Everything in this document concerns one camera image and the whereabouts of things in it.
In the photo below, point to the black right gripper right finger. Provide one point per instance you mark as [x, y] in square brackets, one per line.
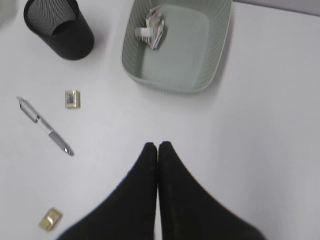
[188, 211]

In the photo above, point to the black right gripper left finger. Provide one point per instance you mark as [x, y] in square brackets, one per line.
[128, 213]

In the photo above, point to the printed waste paper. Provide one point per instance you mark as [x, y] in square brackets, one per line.
[152, 33]

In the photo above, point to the yellow eraser front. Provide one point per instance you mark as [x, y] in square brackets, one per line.
[50, 219]

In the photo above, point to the yellow eraser with barcode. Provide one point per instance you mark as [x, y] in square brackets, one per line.
[72, 99]

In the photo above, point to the white grey ballpoint pen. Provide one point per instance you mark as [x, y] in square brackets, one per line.
[36, 118]

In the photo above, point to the pale green woven plastic basket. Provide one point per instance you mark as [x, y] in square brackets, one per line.
[189, 51]

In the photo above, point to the black mesh pen holder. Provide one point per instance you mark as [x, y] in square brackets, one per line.
[61, 25]

